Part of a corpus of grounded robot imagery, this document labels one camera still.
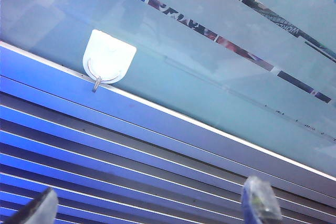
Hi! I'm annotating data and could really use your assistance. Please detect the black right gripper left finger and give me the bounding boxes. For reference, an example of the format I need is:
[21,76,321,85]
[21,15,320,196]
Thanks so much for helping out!
[4,187,59,224]

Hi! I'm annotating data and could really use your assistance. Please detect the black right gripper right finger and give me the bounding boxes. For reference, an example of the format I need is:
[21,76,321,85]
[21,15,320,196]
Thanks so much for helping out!
[242,175,284,224]

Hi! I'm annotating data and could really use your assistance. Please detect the white adhesive wall hook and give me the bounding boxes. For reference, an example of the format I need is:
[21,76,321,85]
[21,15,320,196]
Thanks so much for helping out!
[82,29,137,93]

